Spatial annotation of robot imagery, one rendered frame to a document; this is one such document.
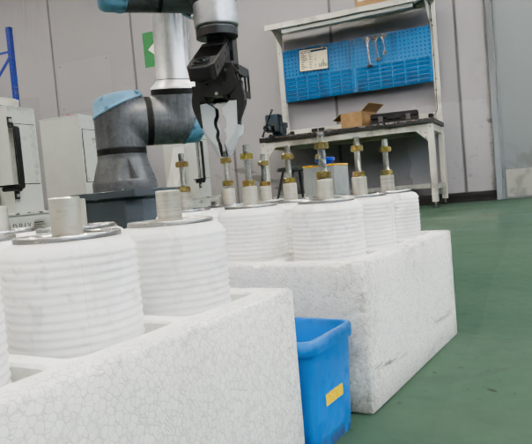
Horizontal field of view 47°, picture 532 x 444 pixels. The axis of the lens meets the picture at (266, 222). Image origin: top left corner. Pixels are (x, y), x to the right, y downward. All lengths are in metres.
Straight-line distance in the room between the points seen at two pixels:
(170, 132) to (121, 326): 1.06
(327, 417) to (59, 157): 3.25
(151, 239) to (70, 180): 3.23
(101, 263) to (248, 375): 0.17
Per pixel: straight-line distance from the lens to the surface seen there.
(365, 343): 0.73
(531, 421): 0.75
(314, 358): 0.63
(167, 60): 1.48
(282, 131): 5.77
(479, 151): 6.07
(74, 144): 3.71
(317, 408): 0.64
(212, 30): 1.05
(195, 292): 0.51
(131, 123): 1.45
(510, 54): 6.13
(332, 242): 0.76
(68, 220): 0.45
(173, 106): 1.46
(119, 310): 0.43
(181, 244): 0.50
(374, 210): 0.87
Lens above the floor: 0.27
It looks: 3 degrees down
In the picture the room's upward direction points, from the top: 5 degrees counter-clockwise
